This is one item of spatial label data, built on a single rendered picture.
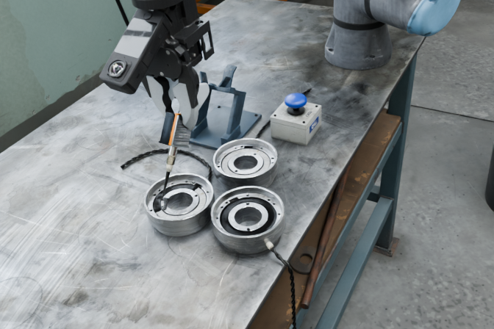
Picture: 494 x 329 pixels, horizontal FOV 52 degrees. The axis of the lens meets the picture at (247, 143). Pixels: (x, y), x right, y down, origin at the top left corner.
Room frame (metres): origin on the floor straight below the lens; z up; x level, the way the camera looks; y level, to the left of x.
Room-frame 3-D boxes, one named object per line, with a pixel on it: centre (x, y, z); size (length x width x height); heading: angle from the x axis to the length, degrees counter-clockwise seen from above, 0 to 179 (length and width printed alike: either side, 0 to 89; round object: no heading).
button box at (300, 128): (0.76, -0.10, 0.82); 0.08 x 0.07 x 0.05; 147
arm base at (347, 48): (1.04, -0.27, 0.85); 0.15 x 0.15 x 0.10
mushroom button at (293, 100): (0.76, -0.09, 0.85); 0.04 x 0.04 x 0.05
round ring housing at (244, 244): (0.52, 0.01, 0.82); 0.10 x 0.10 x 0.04
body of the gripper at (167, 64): (0.65, 0.09, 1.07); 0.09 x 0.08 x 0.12; 147
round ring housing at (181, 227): (0.57, 0.11, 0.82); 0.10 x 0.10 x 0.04
